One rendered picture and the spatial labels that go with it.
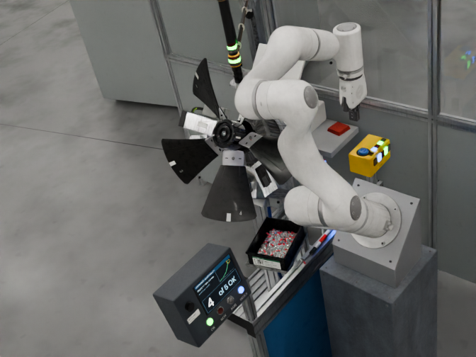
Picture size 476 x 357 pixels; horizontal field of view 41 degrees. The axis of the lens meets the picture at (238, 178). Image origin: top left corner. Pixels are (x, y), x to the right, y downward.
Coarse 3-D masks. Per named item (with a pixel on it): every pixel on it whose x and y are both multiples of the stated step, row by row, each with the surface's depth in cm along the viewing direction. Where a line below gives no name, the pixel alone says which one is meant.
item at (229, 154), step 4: (224, 152) 261; (228, 152) 262; (232, 152) 262; (236, 152) 263; (240, 152) 263; (224, 156) 261; (228, 156) 262; (232, 156) 262; (236, 156) 262; (240, 156) 263; (224, 160) 261; (228, 160) 262; (232, 160) 262; (236, 160) 262; (240, 160) 263; (224, 164) 261; (228, 164) 261; (232, 164) 262; (236, 164) 262; (240, 164) 263
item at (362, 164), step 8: (368, 136) 264; (376, 136) 263; (360, 144) 261; (368, 144) 260; (384, 144) 258; (352, 152) 257; (368, 152) 255; (376, 152) 255; (352, 160) 258; (360, 160) 255; (368, 160) 252; (384, 160) 261; (352, 168) 260; (360, 168) 257; (368, 168) 254; (376, 168) 258; (368, 176) 257
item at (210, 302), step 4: (212, 292) 194; (208, 296) 193; (212, 296) 194; (204, 300) 192; (208, 300) 193; (212, 300) 195; (216, 300) 196; (204, 304) 192; (208, 304) 193; (212, 304) 195; (216, 304) 196; (208, 308) 194; (212, 308) 195; (208, 312) 194
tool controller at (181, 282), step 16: (208, 256) 198; (224, 256) 197; (176, 272) 197; (192, 272) 194; (208, 272) 193; (224, 272) 197; (240, 272) 202; (160, 288) 193; (176, 288) 189; (192, 288) 189; (208, 288) 193; (224, 288) 197; (160, 304) 192; (176, 304) 185; (192, 304) 188; (224, 304) 198; (240, 304) 203; (176, 320) 191; (192, 320) 190; (224, 320) 198; (176, 336) 199; (192, 336) 190; (208, 336) 194
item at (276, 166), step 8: (264, 136) 257; (256, 144) 253; (264, 144) 253; (272, 144) 252; (256, 152) 251; (264, 152) 250; (272, 152) 249; (264, 160) 248; (272, 160) 247; (280, 160) 246; (272, 168) 245; (280, 168) 244; (272, 176) 244; (280, 176) 242; (288, 176) 241; (280, 184) 241
